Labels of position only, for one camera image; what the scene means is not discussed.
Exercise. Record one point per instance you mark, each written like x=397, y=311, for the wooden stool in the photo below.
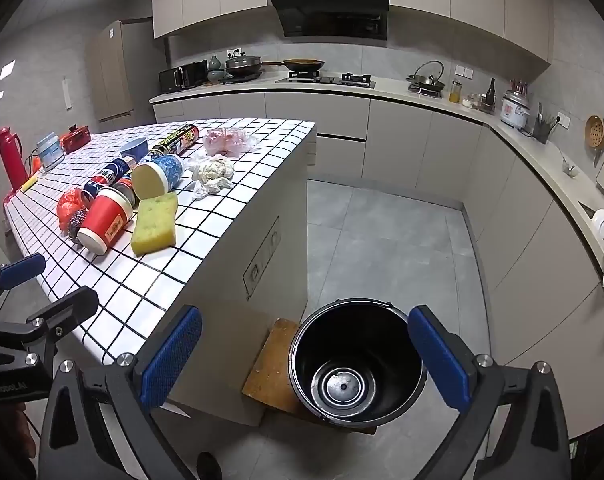
x=269, y=365

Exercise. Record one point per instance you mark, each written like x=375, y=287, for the orange plastic bag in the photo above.
x=69, y=202

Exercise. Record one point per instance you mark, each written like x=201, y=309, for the person's black shoe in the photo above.
x=209, y=467

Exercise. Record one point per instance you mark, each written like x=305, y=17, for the orange cloth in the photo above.
x=35, y=164

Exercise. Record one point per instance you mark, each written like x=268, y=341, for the pink plastic bag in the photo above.
x=227, y=141

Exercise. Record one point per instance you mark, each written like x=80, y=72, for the blue patterned paper cup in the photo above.
x=157, y=175

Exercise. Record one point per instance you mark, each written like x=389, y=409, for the yellow scrub sponge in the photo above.
x=28, y=183

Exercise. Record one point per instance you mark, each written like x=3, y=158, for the white wall socket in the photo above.
x=236, y=53
x=563, y=120
x=464, y=72

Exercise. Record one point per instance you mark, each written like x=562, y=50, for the black microwave oven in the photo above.
x=171, y=80

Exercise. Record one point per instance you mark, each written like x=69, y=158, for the steel wool scrubber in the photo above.
x=74, y=227

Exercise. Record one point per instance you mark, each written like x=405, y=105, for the black utensil holder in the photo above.
x=542, y=130

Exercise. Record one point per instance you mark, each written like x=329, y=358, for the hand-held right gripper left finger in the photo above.
x=174, y=355

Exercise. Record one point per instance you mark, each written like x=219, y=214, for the white blue plastic tub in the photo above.
x=49, y=150

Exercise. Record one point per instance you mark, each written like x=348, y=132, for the grey pot with lid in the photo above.
x=243, y=65

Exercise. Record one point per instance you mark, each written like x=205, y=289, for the bamboo strainer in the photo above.
x=594, y=132

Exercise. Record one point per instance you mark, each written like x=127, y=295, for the dark glass bottle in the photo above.
x=491, y=92

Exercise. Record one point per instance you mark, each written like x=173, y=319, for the island socket panel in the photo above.
x=262, y=257

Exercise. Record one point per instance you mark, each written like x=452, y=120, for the black wok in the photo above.
x=304, y=65

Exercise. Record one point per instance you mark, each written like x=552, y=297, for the beige refrigerator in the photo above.
x=119, y=70

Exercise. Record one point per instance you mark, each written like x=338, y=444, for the black yellow spray can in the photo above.
x=177, y=140

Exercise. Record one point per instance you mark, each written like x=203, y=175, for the black gas stove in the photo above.
x=322, y=79

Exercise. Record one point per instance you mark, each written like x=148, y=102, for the red paper cup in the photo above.
x=104, y=220

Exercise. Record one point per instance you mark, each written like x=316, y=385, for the white wall panel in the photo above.
x=67, y=92

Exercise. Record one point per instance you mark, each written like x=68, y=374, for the beige lower cabinets with counter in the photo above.
x=406, y=135

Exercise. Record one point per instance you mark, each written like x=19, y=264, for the steel pot with glass lid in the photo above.
x=426, y=79

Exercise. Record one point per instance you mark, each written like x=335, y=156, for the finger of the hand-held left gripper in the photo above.
x=67, y=310
x=21, y=270

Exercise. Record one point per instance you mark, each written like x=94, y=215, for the red thermos jug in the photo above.
x=11, y=160

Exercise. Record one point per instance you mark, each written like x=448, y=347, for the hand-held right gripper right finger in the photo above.
x=439, y=360

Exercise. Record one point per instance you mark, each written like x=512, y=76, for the green ceramic vase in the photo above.
x=216, y=63

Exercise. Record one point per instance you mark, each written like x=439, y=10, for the black plastic bucket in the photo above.
x=307, y=360

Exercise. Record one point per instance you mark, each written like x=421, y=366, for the blue soda can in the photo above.
x=104, y=177

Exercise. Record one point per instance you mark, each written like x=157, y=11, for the yellow oil bottle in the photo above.
x=455, y=92

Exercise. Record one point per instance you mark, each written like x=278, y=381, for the small red appliance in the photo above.
x=76, y=139

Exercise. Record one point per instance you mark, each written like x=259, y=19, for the black range hood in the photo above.
x=327, y=10

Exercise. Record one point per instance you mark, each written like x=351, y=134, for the white rice cooker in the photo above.
x=514, y=112

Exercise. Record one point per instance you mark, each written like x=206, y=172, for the white plastic bag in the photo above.
x=212, y=172

